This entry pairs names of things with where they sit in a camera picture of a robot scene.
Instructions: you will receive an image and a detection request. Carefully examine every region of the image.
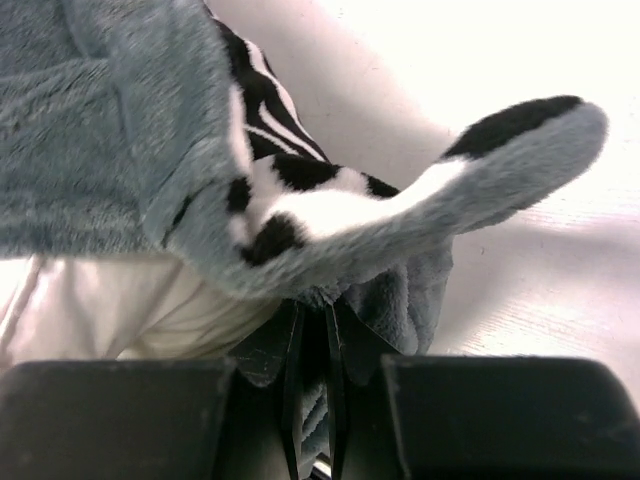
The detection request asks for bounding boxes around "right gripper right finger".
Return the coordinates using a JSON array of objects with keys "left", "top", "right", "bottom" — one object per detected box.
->
[{"left": 325, "top": 301, "right": 400, "bottom": 480}]

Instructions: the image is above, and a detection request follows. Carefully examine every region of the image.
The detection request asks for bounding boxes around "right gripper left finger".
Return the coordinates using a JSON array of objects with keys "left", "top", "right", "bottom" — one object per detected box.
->
[{"left": 230, "top": 301, "right": 304, "bottom": 479}]

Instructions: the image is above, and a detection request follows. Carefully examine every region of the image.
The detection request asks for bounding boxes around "white pillow insert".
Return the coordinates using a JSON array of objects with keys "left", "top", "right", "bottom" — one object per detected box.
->
[{"left": 1, "top": 255, "right": 280, "bottom": 370}]

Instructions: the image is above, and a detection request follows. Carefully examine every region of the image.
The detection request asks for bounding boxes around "zebra and grey pillowcase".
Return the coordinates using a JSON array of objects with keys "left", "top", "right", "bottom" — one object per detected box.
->
[{"left": 0, "top": 0, "right": 610, "bottom": 451}]

